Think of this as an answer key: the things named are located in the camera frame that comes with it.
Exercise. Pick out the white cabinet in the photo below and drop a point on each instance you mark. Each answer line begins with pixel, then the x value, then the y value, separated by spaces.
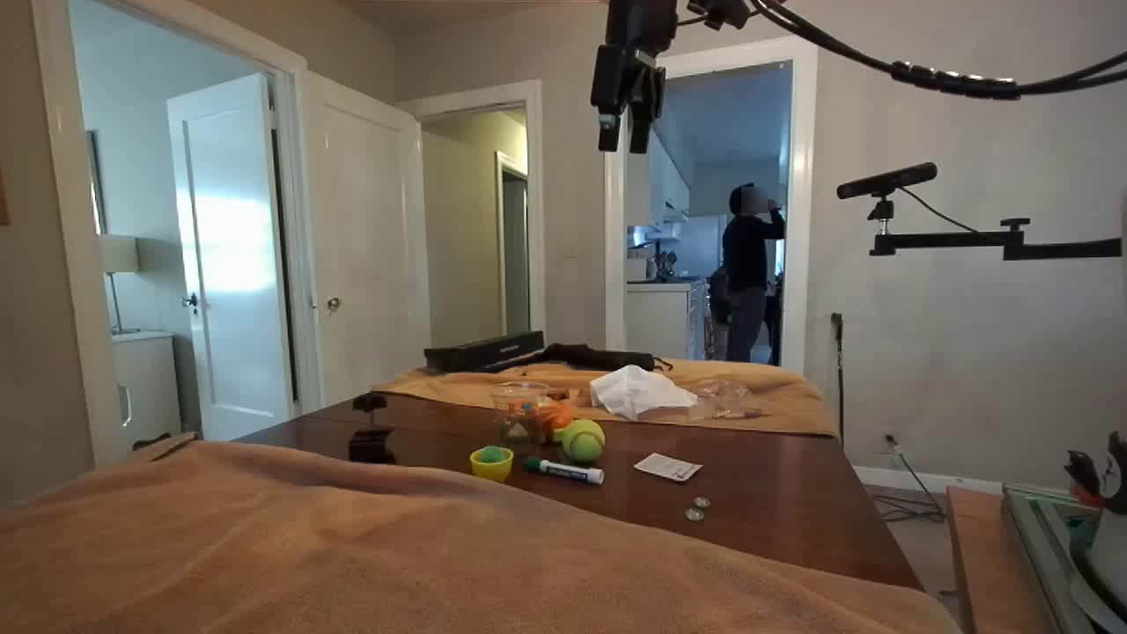
pixel 145 388

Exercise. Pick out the person in dark clothes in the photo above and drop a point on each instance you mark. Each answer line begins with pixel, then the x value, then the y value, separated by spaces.
pixel 743 271

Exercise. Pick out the grey metal frame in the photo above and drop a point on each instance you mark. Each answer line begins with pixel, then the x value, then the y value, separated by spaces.
pixel 1045 564

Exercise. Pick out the crumpled white cloth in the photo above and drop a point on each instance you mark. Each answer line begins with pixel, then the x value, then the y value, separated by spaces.
pixel 640 388

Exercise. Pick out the white paper card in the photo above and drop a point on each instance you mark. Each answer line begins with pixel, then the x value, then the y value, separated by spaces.
pixel 668 468

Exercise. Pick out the large orange towel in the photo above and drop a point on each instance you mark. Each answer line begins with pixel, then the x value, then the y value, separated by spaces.
pixel 353 552

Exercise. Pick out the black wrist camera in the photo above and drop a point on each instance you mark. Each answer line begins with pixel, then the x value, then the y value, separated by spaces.
pixel 718 14

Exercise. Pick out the long black rod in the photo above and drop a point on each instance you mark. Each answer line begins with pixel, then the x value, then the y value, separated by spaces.
pixel 605 356

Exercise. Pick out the clear plastic bag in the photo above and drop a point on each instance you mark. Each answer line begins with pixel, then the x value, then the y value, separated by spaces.
pixel 735 405

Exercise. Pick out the black white plush toy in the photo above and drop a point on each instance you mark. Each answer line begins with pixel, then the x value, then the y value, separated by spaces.
pixel 1105 471

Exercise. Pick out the small black clamp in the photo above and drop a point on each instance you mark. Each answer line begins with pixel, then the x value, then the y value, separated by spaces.
pixel 370 444

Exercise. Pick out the white marker pen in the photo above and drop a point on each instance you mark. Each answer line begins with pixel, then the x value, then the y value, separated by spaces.
pixel 572 475

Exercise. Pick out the brown wooden board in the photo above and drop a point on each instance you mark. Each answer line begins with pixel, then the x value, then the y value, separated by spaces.
pixel 986 564

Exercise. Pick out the small yellow cup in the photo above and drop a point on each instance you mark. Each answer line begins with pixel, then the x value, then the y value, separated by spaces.
pixel 489 463

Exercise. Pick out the long black box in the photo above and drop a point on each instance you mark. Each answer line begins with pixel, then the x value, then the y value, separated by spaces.
pixel 482 355

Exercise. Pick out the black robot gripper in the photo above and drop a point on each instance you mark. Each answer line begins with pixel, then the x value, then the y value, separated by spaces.
pixel 636 46

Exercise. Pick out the white open room door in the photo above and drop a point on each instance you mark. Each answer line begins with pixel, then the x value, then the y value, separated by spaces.
pixel 235 259

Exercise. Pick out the white panel door with knob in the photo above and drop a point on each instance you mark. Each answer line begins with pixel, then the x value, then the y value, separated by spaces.
pixel 365 247

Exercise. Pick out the white lamp shade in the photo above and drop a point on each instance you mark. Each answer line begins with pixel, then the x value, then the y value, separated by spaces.
pixel 121 254

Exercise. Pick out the white kitchen counter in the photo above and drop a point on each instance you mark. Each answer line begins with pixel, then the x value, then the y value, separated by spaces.
pixel 664 320

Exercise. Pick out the thin grey pole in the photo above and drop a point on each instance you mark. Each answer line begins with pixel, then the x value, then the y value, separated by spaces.
pixel 838 376

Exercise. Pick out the black stereo camera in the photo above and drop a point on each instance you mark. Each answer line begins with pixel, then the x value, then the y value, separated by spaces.
pixel 884 181

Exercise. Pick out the small orange towel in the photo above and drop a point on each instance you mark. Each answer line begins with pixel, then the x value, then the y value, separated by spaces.
pixel 762 401

